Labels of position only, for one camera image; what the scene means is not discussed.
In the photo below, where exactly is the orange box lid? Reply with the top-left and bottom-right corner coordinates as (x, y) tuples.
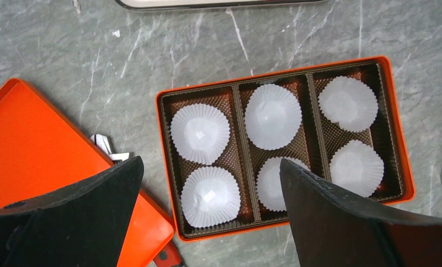
(0, 78), (182, 266)

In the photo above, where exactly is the white strawberry tray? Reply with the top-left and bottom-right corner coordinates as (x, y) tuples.
(116, 0), (320, 11)

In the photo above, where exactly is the white paper cup front right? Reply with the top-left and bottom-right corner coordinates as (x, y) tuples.
(330, 140), (384, 197)

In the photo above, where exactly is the white paper cup back middle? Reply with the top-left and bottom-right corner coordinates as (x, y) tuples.
(245, 84), (302, 150)

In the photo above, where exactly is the white paper cup front middle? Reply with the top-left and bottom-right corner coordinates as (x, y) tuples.
(256, 157), (310, 211)

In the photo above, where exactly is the white paper cup front left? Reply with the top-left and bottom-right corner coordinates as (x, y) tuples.
(181, 166), (241, 228)

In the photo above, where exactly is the red handled adjustable wrench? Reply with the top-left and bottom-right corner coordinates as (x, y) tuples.
(90, 133), (185, 267)

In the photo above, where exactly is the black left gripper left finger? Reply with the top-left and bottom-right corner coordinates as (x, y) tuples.
(0, 156), (144, 266)

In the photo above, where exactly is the white paper cup back right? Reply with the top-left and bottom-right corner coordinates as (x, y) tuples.
(318, 76), (379, 132)

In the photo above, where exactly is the white paper cup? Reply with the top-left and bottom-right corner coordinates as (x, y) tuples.
(245, 84), (302, 150)
(170, 103), (230, 165)
(330, 140), (384, 197)
(256, 157), (310, 211)
(181, 166), (241, 228)
(318, 76), (379, 132)

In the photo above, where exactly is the white paper cup back left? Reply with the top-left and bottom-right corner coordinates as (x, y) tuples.
(170, 103), (230, 165)

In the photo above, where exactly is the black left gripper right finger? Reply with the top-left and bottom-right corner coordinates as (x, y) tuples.
(280, 159), (442, 266)

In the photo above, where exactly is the orange chocolate box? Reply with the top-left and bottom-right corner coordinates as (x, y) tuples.
(155, 56), (415, 242)

